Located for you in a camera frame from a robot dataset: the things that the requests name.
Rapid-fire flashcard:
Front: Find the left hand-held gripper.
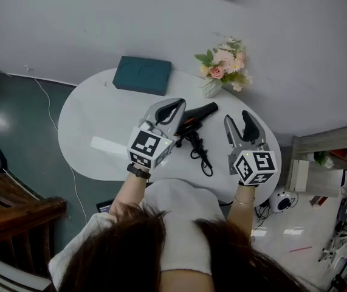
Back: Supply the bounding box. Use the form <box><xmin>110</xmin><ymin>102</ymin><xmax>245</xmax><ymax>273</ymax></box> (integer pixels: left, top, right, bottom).
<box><xmin>126</xmin><ymin>97</ymin><xmax>188</xmax><ymax>172</ymax></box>

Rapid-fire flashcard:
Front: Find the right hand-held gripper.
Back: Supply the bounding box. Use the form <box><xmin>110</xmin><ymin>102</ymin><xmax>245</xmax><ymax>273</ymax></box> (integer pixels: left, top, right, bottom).
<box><xmin>223</xmin><ymin>109</ymin><xmax>279</xmax><ymax>188</ymax></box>

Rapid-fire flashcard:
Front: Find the black hair dryer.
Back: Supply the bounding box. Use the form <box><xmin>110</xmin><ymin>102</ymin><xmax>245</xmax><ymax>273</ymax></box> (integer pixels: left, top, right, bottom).
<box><xmin>173</xmin><ymin>102</ymin><xmax>219</xmax><ymax>177</ymax></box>

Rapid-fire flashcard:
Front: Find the white kidney-shaped table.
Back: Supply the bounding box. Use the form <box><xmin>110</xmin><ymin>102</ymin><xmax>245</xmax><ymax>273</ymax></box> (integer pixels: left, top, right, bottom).
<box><xmin>57</xmin><ymin>68</ymin><xmax>282</xmax><ymax>207</ymax></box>

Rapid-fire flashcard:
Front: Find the person's left forearm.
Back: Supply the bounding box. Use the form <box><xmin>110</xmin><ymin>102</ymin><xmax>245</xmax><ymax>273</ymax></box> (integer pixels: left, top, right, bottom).
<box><xmin>108</xmin><ymin>169</ymin><xmax>150</xmax><ymax>222</ymax></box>

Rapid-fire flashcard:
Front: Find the person's right forearm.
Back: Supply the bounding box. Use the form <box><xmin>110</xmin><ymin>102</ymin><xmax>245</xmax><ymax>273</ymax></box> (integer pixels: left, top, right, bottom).
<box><xmin>227</xmin><ymin>184</ymin><xmax>256</xmax><ymax>240</ymax></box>

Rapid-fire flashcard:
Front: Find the teal box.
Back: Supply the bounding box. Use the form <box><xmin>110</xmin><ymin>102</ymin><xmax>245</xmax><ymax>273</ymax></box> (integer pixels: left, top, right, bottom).
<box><xmin>112</xmin><ymin>55</ymin><xmax>173</xmax><ymax>97</ymax></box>

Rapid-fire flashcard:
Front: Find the white ribbed vase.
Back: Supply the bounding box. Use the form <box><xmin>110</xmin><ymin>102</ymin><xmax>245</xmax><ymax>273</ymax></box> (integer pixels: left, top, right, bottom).
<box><xmin>201</xmin><ymin>77</ymin><xmax>224</xmax><ymax>99</ymax></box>

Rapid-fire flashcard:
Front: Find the black wristband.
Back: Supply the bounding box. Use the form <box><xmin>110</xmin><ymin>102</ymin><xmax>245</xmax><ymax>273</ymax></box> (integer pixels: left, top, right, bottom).
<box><xmin>126</xmin><ymin>163</ymin><xmax>151</xmax><ymax>180</ymax></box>

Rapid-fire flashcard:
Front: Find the pink flower bouquet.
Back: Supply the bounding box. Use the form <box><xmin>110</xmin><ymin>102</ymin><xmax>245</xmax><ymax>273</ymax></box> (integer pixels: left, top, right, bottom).
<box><xmin>193</xmin><ymin>36</ymin><xmax>253</xmax><ymax>92</ymax></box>

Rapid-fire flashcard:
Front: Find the white flat box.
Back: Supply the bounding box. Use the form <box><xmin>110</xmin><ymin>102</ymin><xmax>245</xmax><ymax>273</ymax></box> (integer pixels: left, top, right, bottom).
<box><xmin>287</xmin><ymin>159</ymin><xmax>310</xmax><ymax>193</ymax></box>

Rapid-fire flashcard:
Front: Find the white round appliance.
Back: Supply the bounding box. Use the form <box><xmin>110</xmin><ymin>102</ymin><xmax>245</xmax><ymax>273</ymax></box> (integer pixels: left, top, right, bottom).
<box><xmin>268</xmin><ymin>189</ymin><xmax>295</xmax><ymax>215</ymax></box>

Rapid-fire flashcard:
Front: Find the grey shelf unit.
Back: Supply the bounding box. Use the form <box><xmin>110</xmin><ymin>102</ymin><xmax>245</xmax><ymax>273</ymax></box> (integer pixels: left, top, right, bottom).
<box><xmin>284</xmin><ymin>123</ymin><xmax>347</xmax><ymax>198</ymax></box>

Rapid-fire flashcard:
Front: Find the small green potted plant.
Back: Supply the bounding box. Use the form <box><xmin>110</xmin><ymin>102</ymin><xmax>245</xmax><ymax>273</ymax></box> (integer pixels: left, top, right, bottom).
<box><xmin>314</xmin><ymin>150</ymin><xmax>328</xmax><ymax>165</ymax></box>

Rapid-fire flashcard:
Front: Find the red flat box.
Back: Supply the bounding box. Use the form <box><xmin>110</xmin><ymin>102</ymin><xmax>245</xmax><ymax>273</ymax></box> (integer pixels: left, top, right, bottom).
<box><xmin>309</xmin><ymin>195</ymin><xmax>329</xmax><ymax>208</ymax></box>

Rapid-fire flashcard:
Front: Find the dark tablet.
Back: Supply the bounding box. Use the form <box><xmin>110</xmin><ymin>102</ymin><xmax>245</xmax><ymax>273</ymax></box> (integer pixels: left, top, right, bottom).
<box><xmin>95</xmin><ymin>199</ymin><xmax>115</xmax><ymax>214</ymax></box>

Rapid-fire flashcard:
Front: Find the person's white shirt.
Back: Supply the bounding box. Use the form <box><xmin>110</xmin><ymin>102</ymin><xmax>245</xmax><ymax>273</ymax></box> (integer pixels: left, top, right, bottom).
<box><xmin>48</xmin><ymin>178</ymin><xmax>226</xmax><ymax>289</ymax></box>

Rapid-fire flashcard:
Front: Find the brown wooden bench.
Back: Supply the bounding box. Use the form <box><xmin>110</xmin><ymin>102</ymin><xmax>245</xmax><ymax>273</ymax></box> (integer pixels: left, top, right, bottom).
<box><xmin>0</xmin><ymin>170</ymin><xmax>68</xmax><ymax>257</ymax></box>

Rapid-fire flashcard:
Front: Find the black cable bundle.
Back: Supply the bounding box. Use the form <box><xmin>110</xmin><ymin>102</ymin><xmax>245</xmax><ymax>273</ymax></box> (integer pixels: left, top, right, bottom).
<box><xmin>250</xmin><ymin>192</ymin><xmax>299</xmax><ymax>243</ymax></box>

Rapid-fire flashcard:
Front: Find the thin white cable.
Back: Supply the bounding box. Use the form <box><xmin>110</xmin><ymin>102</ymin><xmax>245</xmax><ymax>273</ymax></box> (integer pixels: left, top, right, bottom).
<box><xmin>23</xmin><ymin>65</ymin><xmax>88</xmax><ymax>224</ymax></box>

